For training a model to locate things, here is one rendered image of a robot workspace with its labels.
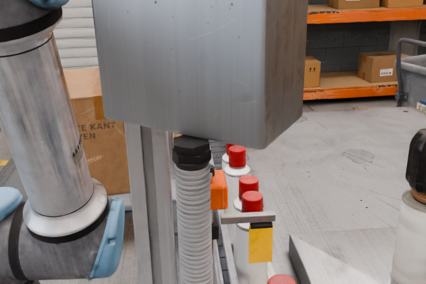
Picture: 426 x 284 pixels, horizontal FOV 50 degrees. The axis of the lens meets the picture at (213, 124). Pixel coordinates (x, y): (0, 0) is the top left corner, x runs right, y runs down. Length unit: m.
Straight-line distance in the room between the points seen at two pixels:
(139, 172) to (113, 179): 0.69
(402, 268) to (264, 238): 0.31
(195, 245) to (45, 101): 0.24
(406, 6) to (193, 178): 4.51
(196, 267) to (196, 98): 0.16
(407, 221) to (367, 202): 0.46
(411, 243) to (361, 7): 3.95
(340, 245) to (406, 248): 0.20
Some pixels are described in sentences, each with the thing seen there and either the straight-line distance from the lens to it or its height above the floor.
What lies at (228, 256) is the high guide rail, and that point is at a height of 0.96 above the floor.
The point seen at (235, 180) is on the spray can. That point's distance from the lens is 0.88.
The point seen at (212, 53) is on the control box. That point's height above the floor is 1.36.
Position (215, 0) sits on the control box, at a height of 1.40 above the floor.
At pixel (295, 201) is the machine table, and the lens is 1.22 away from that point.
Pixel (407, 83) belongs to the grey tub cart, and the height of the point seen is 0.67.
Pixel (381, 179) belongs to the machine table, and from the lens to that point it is 1.37.
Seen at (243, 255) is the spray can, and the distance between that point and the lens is 0.74.
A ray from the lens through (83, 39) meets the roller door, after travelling 4.91.
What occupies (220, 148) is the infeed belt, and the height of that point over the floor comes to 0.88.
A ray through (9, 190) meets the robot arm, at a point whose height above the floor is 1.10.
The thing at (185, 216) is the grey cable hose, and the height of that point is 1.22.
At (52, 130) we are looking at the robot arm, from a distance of 0.56.
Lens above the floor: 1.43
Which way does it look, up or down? 21 degrees down
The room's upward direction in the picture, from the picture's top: 1 degrees counter-clockwise
